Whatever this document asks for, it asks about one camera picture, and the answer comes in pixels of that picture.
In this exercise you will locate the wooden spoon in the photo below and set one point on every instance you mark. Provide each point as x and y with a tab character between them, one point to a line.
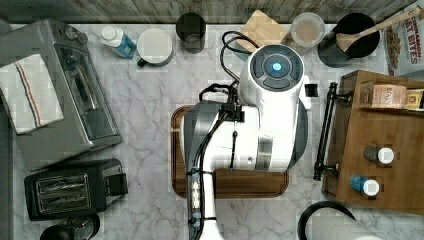
373	28

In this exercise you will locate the teal canister with wooden lid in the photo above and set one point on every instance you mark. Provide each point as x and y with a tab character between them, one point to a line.
263	30

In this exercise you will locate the yellow tea box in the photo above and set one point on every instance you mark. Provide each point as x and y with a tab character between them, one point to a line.
414	99

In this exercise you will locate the green mug with white lid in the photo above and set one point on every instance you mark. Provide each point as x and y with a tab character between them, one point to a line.
154	47

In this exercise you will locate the black drawer handle bar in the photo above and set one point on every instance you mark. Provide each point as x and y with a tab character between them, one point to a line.
332	99

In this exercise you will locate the black paper towel holder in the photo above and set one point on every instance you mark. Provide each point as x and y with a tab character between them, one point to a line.
309	211

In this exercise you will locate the black round appliance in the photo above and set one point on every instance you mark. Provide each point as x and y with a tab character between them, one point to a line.
73	228

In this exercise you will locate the black two-slot toaster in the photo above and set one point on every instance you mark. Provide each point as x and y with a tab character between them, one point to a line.
74	189

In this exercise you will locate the blue spice shaker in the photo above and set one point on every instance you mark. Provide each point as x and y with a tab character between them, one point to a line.
365	185

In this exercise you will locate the wooden cutting board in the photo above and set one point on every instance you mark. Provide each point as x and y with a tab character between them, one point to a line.
227	184

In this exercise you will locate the white blue plastic bottle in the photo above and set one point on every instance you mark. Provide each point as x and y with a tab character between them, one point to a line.
118	41

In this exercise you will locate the wooden drawer organizer box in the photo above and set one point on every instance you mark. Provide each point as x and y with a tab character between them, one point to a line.
354	128

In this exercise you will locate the cinnamon cereal box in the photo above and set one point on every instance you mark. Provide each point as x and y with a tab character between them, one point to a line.
404	46

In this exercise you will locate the striped white dish towel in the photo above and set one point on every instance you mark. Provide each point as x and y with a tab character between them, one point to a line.
30	96

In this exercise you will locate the grey spice shaker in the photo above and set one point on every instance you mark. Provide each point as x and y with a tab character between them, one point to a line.
383	155

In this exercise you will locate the black utensil holder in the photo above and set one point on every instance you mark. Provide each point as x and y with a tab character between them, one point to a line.
332	56

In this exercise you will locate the clear cereal jar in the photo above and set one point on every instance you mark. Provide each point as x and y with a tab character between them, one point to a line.
306	31

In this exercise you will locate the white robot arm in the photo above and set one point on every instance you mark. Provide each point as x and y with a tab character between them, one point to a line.
262	126

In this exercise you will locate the silver toaster oven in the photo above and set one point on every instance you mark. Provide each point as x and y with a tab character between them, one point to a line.
87	124

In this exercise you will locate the tall black cup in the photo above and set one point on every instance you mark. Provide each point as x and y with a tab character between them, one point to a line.
191	29

